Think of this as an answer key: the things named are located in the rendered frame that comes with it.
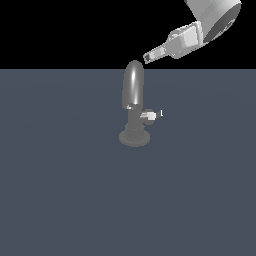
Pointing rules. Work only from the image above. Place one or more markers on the grey metal faucet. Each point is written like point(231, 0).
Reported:
point(134, 86)

